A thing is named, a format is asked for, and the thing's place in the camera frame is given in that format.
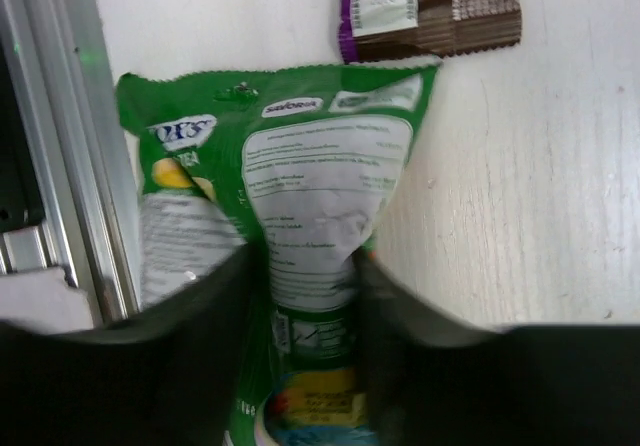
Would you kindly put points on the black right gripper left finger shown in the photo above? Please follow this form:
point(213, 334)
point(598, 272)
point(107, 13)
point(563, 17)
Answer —
point(165, 376)

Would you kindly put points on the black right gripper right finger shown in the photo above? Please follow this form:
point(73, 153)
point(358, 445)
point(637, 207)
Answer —
point(431, 379)

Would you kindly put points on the green candy bag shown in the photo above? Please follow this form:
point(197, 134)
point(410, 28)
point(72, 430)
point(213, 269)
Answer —
point(301, 162)

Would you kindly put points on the brown chocolate bar wrapper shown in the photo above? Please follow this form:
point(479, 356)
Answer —
point(376, 30)

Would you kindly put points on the aluminium front table rail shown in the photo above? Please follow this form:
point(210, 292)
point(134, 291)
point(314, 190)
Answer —
point(69, 225)

